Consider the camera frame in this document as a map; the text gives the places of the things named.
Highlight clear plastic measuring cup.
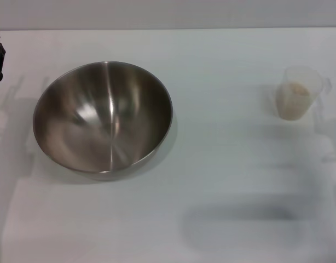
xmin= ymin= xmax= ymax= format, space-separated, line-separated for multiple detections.
xmin=276 ymin=65 xmax=333 ymax=121

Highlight white rice grains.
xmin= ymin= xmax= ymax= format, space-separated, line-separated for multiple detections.
xmin=279 ymin=81 xmax=311 ymax=120

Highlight stainless steel mixing bowl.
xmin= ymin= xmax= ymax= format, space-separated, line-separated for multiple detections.
xmin=32 ymin=60 xmax=174 ymax=181

